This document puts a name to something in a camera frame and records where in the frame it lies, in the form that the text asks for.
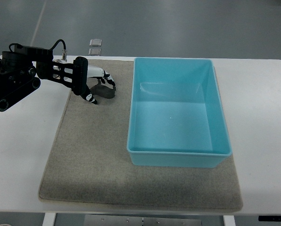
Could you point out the grey felt mat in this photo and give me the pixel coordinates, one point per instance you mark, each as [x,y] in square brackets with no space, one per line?
[89,164]

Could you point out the brown toy hippo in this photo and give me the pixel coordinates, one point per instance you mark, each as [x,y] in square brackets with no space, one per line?
[103,91]

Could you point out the grey metal table crossbar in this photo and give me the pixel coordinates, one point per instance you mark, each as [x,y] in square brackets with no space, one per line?
[108,220]

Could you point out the black table control panel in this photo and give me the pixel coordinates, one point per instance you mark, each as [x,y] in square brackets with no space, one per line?
[269,218]

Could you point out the lower metal floor plate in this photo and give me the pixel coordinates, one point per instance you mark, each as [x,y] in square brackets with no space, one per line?
[94,52]

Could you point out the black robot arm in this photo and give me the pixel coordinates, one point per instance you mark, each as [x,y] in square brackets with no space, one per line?
[22,68]

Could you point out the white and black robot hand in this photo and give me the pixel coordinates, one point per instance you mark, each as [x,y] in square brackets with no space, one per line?
[99,74]

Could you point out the blue plastic box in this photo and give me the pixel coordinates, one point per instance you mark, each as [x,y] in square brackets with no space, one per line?
[176,115]

